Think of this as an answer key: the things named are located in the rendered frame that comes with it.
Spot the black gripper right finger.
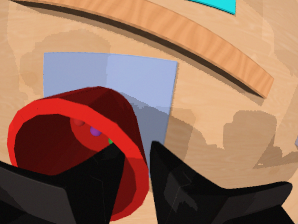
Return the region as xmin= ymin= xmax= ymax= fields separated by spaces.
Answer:
xmin=149 ymin=140 xmax=293 ymax=224

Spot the red cup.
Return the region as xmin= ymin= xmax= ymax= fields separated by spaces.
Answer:
xmin=7 ymin=87 xmax=149 ymax=221

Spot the purple marble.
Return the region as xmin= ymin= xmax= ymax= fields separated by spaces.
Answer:
xmin=90 ymin=127 xmax=102 ymax=136

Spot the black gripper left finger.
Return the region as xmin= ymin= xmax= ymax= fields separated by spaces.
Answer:
xmin=0 ymin=144 xmax=125 ymax=224

